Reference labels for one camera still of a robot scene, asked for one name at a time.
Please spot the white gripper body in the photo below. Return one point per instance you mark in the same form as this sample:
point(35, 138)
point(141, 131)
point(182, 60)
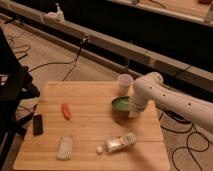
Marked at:
point(132, 114)

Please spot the green ceramic bowl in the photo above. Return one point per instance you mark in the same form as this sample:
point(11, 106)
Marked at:
point(121, 104)

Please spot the translucent plastic cup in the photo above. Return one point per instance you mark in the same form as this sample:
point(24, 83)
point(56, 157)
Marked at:
point(124, 83)

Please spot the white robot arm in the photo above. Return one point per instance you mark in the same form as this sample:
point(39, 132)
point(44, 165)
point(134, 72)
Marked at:
point(150, 87)

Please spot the clear plastic bottle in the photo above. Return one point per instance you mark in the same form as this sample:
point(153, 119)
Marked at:
point(116, 144)

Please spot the wooden table board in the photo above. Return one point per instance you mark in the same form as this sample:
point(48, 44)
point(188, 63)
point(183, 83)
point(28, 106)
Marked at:
point(92, 122)

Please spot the orange carrot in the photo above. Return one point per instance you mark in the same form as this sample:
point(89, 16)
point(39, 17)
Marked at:
point(66, 111)

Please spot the black rectangular block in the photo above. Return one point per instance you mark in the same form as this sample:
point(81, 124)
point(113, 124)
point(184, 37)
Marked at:
point(37, 125)

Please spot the black stand left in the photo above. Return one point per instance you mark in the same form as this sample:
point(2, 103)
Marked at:
point(15, 85)

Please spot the long metal rail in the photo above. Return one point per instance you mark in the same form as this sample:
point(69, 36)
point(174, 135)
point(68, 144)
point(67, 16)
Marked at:
point(181, 50)

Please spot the white object on rail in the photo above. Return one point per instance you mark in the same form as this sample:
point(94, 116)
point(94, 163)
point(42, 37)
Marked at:
point(58, 15)

